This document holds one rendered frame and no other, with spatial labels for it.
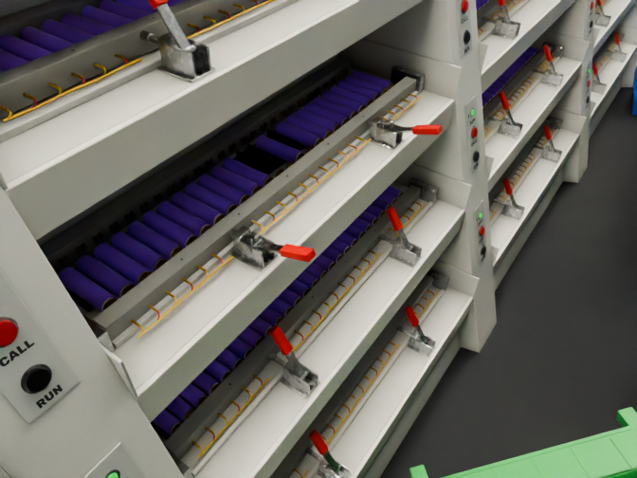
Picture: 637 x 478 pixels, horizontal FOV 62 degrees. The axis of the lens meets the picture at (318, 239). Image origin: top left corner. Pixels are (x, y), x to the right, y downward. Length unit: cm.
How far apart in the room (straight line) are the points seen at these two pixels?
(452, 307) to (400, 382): 19
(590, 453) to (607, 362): 40
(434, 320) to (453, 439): 21
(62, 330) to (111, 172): 12
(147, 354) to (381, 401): 48
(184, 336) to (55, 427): 13
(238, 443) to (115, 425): 21
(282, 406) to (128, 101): 39
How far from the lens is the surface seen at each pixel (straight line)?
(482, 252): 102
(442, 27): 81
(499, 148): 110
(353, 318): 73
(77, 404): 44
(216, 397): 64
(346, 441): 84
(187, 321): 50
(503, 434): 103
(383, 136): 71
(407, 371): 92
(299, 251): 49
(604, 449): 78
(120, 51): 49
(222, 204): 59
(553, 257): 138
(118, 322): 49
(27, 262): 39
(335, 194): 62
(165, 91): 45
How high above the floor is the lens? 84
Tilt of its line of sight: 32 degrees down
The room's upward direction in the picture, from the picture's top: 16 degrees counter-clockwise
